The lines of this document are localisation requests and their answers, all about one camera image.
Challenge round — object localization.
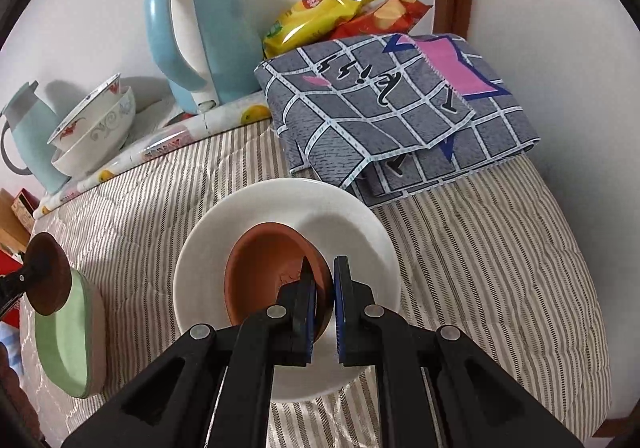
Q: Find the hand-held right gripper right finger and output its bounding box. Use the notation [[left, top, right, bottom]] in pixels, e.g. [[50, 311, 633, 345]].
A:
[[333, 255, 586, 448]]

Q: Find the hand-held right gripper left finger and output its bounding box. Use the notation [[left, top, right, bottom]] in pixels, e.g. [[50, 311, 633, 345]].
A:
[[60, 258, 321, 448]]

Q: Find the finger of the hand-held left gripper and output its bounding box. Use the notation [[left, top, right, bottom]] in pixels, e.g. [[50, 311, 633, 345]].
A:
[[0, 258, 41, 316]]

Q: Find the small brown bowl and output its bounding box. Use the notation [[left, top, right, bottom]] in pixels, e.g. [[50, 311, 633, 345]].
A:
[[224, 223, 333, 334], [25, 232, 72, 316]]

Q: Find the green plate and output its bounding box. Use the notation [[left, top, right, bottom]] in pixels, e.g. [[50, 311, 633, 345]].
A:
[[34, 268, 106, 399]]

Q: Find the brown paper bag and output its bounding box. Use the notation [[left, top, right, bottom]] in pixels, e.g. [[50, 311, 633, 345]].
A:
[[0, 188, 31, 254]]

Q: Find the brown printed box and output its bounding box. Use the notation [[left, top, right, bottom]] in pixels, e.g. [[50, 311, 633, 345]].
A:
[[10, 188, 40, 234]]

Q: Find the light blue thermos jug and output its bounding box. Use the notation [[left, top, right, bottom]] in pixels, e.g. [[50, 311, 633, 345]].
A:
[[0, 81, 71, 195]]

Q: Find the striped grey tablecloth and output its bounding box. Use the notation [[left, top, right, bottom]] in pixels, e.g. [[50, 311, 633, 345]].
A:
[[20, 120, 613, 448]]

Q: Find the large floral white bowl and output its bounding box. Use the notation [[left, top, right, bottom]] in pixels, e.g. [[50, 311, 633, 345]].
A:
[[51, 85, 137, 178]]

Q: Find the blue patterned white bowl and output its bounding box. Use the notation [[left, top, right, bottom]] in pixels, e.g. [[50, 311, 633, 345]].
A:
[[47, 73, 123, 149]]

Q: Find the folded grey checked cloth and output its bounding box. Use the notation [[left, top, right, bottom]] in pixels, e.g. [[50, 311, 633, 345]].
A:
[[253, 33, 542, 208]]

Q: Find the rolled floral plastic sheet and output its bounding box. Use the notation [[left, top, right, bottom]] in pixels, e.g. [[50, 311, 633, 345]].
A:
[[32, 92, 273, 220]]

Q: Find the red snack bag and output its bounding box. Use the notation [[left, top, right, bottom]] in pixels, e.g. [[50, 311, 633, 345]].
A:
[[330, 0, 433, 41]]

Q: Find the yellow snack bag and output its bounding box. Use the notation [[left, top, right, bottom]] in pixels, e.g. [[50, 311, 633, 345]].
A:
[[262, 0, 383, 60]]

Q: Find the light blue electric kettle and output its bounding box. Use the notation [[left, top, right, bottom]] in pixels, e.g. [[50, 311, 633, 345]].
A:
[[144, 0, 262, 116]]

